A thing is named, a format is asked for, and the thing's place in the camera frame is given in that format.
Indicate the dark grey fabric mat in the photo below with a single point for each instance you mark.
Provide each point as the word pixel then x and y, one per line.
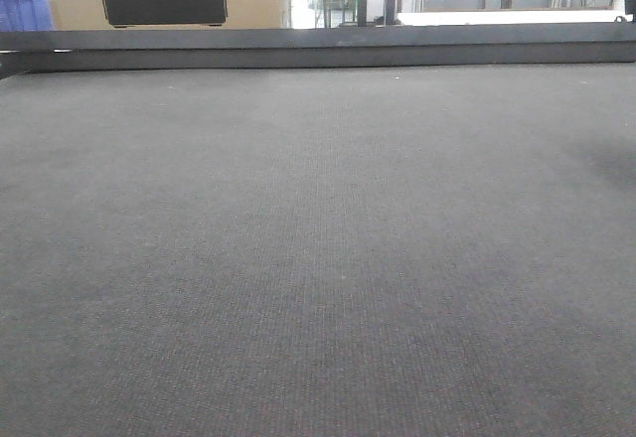
pixel 404 252

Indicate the lower cardboard box black print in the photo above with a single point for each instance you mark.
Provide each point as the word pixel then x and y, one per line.
pixel 85 15

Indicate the white background table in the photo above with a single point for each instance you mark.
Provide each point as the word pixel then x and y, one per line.
pixel 509 17

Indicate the blue crate in background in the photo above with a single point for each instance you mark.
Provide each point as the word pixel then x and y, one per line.
pixel 26 16

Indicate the black metal table rail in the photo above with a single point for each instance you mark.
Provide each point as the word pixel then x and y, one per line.
pixel 353 47

